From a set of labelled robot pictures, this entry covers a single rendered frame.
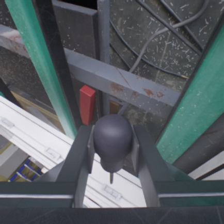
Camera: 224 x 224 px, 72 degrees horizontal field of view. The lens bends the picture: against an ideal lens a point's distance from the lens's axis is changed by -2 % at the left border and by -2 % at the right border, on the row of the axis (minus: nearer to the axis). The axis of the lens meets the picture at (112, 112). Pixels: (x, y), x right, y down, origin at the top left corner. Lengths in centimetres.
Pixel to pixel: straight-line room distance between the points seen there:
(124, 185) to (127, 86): 26
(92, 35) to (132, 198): 48
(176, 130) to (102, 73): 14
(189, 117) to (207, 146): 6
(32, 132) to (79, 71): 30
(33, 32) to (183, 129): 21
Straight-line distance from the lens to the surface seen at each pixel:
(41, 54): 25
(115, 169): 18
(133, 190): 42
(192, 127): 18
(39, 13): 23
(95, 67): 26
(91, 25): 54
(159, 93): 23
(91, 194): 84
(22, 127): 55
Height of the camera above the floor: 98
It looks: 31 degrees down
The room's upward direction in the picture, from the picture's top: 144 degrees counter-clockwise
